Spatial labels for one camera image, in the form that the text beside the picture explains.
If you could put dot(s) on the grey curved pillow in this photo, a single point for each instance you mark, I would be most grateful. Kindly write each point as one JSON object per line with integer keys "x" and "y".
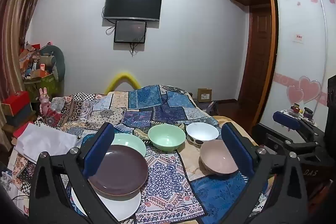
{"x": 59, "y": 58}

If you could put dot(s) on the white spotted bowl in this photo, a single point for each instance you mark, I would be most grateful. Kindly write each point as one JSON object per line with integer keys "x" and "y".
{"x": 202, "y": 132}

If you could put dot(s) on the green bag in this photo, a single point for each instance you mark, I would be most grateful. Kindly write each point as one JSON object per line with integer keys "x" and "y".
{"x": 44, "y": 85}

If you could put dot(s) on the brown plate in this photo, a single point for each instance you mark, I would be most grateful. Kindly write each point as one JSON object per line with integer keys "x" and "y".
{"x": 123, "y": 171}

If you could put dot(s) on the mint green plate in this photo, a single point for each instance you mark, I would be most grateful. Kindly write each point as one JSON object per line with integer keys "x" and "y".
{"x": 131, "y": 144}

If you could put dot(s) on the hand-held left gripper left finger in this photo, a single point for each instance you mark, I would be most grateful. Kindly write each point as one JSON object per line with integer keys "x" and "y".
{"x": 99, "y": 153}

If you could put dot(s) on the small black jar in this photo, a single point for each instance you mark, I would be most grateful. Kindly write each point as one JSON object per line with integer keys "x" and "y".
{"x": 308, "y": 112}

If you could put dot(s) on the white cloth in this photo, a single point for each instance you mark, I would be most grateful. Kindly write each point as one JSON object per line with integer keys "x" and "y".
{"x": 44, "y": 140}

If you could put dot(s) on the pink bowl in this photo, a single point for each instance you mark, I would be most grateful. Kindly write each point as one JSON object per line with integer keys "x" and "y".
{"x": 218, "y": 158}

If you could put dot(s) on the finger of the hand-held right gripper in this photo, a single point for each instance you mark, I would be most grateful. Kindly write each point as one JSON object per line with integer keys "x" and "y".
{"x": 273, "y": 137}
{"x": 286, "y": 121}

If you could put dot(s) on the cardboard box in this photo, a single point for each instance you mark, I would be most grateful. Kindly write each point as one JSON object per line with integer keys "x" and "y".
{"x": 204, "y": 95}

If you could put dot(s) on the black wall television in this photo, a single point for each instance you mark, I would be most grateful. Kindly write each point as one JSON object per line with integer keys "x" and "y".
{"x": 132, "y": 5}

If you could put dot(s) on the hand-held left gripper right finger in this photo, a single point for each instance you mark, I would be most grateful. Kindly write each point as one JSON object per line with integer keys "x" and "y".
{"x": 236, "y": 153}

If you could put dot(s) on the flat red box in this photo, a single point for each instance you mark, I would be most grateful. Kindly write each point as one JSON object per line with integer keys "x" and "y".
{"x": 22, "y": 130}

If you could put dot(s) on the dark grey box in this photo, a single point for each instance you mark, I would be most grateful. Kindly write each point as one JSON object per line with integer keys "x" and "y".
{"x": 21, "y": 111}

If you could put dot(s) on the small black wall monitor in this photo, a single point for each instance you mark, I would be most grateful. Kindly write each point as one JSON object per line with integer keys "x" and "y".
{"x": 130, "y": 31}

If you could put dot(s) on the pile of colourful clutter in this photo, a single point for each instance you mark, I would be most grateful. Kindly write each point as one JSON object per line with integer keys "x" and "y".
{"x": 31, "y": 61}

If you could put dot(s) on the brown wooden door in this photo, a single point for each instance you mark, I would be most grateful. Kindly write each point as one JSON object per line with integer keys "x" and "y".
{"x": 256, "y": 56}

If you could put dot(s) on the striped brown curtain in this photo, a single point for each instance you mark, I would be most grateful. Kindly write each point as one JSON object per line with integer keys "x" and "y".
{"x": 15, "y": 29}

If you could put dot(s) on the small red jar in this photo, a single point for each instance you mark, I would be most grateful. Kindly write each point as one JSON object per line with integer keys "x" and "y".
{"x": 295, "y": 108}

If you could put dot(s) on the pink rabbit toy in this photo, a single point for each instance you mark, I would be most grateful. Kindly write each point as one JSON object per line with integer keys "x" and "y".
{"x": 44, "y": 103}

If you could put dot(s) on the yellow foam tube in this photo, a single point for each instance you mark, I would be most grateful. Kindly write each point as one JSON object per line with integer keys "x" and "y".
{"x": 122, "y": 77}

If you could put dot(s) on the patchwork blanket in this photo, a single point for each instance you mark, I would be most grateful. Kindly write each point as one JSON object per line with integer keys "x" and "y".
{"x": 168, "y": 182}

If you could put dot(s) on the white plate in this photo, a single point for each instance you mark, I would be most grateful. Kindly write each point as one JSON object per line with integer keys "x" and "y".
{"x": 123, "y": 207}

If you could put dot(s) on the mint green bowl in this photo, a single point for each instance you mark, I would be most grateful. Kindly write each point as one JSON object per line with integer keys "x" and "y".
{"x": 166, "y": 137}

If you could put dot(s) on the white sliding wardrobe door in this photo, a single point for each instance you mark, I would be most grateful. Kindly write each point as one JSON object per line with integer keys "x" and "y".
{"x": 299, "y": 56}

